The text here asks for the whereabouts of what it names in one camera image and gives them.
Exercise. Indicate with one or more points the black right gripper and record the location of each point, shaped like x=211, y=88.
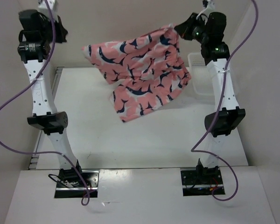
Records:
x=184, y=28

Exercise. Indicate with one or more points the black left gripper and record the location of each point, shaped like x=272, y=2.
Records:
x=63, y=32

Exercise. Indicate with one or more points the pink shark print shorts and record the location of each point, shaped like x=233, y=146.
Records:
x=149, y=70

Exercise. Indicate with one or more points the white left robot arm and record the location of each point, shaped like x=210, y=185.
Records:
x=34, y=48

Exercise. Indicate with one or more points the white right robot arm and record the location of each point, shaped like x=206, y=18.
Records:
x=223, y=141

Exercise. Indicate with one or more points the white plastic mesh basket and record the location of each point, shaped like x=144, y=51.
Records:
x=207, y=81

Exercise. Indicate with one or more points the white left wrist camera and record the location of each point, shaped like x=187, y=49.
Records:
x=45, y=4

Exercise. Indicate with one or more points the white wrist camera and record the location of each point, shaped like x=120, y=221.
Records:
x=45, y=4
x=208, y=7

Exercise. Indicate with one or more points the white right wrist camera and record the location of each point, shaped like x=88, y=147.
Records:
x=208, y=7

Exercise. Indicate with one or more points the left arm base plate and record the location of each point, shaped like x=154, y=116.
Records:
x=75, y=188

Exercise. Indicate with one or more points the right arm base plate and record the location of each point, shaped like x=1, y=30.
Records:
x=194, y=185

